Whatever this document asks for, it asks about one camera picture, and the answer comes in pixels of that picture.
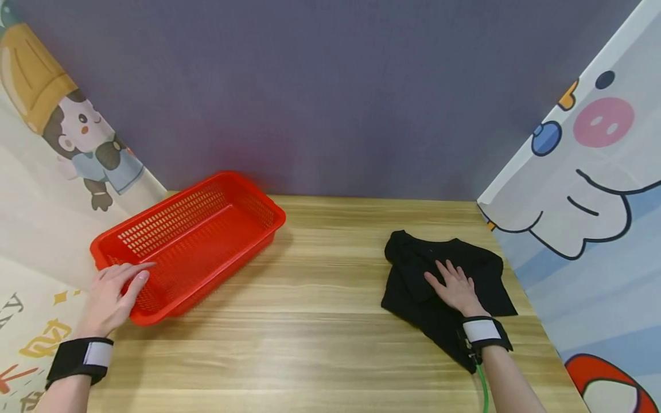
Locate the person's left hand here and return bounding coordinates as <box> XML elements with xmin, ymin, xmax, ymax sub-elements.
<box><xmin>77</xmin><ymin>262</ymin><xmax>157</xmax><ymax>340</ymax></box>

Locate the person's right hand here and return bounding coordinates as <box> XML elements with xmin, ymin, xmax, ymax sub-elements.
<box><xmin>423</xmin><ymin>259</ymin><xmax>491</xmax><ymax>318</ymax></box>

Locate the black cloth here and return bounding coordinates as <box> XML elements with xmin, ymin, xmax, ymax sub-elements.
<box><xmin>381</xmin><ymin>230</ymin><xmax>519</xmax><ymax>375</ymax></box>

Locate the red plastic basket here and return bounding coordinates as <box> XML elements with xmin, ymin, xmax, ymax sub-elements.
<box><xmin>90</xmin><ymin>170</ymin><xmax>287</xmax><ymax>327</ymax></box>

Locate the person's right forearm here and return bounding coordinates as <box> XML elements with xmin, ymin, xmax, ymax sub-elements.
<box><xmin>481</xmin><ymin>344</ymin><xmax>548</xmax><ymax>413</ymax></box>

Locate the person's left forearm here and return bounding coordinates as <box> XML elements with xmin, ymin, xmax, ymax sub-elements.
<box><xmin>33</xmin><ymin>374</ymin><xmax>95</xmax><ymax>413</ymax></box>

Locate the black wrist band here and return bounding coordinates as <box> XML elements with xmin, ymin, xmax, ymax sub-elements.
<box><xmin>45</xmin><ymin>337</ymin><xmax>115</xmax><ymax>390</ymax></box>
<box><xmin>456</xmin><ymin>315</ymin><xmax>514</xmax><ymax>413</ymax></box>

